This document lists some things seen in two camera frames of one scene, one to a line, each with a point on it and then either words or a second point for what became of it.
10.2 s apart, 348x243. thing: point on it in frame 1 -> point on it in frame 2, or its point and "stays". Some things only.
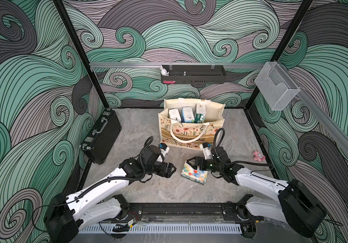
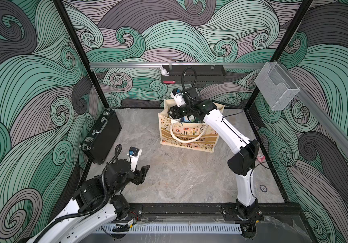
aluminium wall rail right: [327, 120] stays
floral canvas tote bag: [191, 135] stays
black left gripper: [167, 173] -> [139, 175]
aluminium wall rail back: [175, 65] stays
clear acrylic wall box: [275, 86] stays
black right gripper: [196, 163] -> [175, 112]
